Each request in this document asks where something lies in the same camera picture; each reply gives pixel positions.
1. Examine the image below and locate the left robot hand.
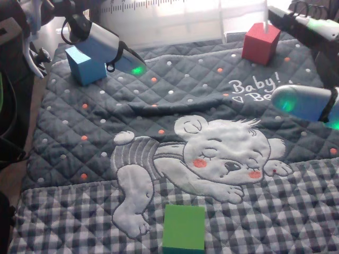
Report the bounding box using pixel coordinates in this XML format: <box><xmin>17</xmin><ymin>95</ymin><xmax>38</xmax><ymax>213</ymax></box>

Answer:
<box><xmin>34</xmin><ymin>0</ymin><xmax>147</xmax><ymax>77</ymax></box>

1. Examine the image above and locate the large clear plastic syringe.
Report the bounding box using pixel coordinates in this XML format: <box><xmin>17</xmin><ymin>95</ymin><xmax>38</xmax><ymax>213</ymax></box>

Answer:
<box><xmin>90</xmin><ymin>0</ymin><xmax>271</xmax><ymax>44</ymax></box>

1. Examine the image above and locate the blue cube block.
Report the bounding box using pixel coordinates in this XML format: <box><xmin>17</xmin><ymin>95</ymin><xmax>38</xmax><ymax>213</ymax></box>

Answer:
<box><xmin>65</xmin><ymin>39</ymin><xmax>108</xmax><ymax>86</ymax></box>

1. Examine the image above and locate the grey quilt with bear print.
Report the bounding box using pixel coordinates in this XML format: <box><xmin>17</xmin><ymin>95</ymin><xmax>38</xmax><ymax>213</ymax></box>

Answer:
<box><xmin>10</xmin><ymin>29</ymin><xmax>339</xmax><ymax>254</ymax></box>

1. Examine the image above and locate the black equipment box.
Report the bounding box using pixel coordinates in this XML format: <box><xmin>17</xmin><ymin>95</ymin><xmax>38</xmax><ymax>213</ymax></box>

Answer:
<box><xmin>0</xmin><ymin>15</ymin><xmax>37</xmax><ymax>165</ymax></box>

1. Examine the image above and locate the red cube block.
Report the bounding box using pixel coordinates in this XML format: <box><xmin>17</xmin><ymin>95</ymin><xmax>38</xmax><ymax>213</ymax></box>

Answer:
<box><xmin>241</xmin><ymin>22</ymin><xmax>281</xmax><ymax>66</ymax></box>

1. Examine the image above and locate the green cube block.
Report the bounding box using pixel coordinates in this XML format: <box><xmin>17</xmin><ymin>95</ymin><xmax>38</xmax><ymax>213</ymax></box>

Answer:
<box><xmin>162</xmin><ymin>203</ymin><xmax>206</xmax><ymax>254</ymax></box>

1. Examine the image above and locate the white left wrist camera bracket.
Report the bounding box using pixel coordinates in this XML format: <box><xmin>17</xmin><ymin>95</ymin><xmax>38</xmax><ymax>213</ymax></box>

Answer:
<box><xmin>22</xmin><ymin>0</ymin><xmax>51</xmax><ymax>80</ymax></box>

